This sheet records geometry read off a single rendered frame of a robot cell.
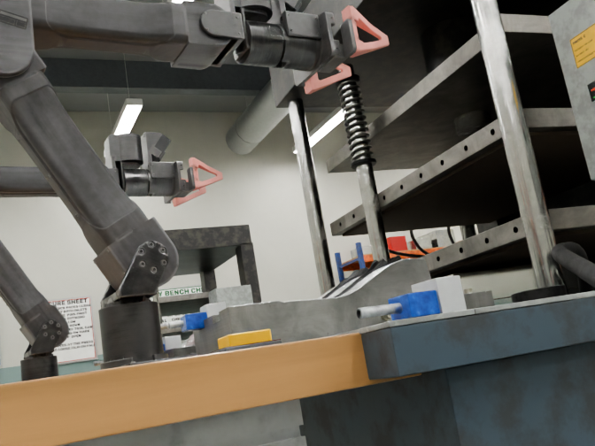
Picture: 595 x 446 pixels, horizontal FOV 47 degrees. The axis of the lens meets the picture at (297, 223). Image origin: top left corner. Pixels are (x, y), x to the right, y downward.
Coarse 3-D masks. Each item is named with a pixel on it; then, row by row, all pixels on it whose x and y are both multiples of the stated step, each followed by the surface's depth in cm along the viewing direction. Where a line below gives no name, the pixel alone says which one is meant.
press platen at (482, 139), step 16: (528, 112) 164; (544, 112) 166; (560, 112) 168; (496, 128) 169; (544, 128) 166; (560, 128) 168; (576, 128) 171; (464, 144) 181; (480, 144) 175; (496, 144) 173; (432, 160) 195; (448, 160) 188; (464, 160) 183; (416, 176) 204; (432, 176) 196; (384, 192) 222; (400, 192) 213; (384, 208) 226; (336, 224) 256; (352, 224) 244
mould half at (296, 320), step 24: (408, 264) 122; (360, 288) 117; (384, 288) 119; (408, 288) 120; (240, 312) 108; (264, 312) 110; (288, 312) 111; (312, 312) 113; (336, 312) 114; (216, 336) 116; (288, 336) 110; (312, 336) 112
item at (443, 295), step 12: (456, 276) 81; (420, 288) 82; (432, 288) 80; (444, 288) 80; (456, 288) 80; (396, 300) 80; (408, 300) 78; (420, 300) 78; (432, 300) 79; (444, 300) 79; (456, 300) 80; (360, 312) 76; (372, 312) 77; (384, 312) 78; (396, 312) 79; (408, 312) 78; (420, 312) 78; (432, 312) 79; (444, 312) 79
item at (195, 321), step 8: (208, 304) 124; (216, 304) 124; (224, 304) 125; (200, 312) 123; (208, 312) 124; (216, 312) 124; (184, 320) 123; (192, 320) 123; (200, 320) 123; (184, 328) 123; (192, 328) 122; (200, 328) 124
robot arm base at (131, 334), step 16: (112, 304) 72; (128, 304) 71; (144, 304) 72; (112, 320) 71; (128, 320) 70; (144, 320) 71; (112, 336) 70; (128, 336) 70; (144, 336) 71; (160, 336) 73; (112, 352) 70; (128, 352) 70; (144, 352) 70; (160, 352) 72
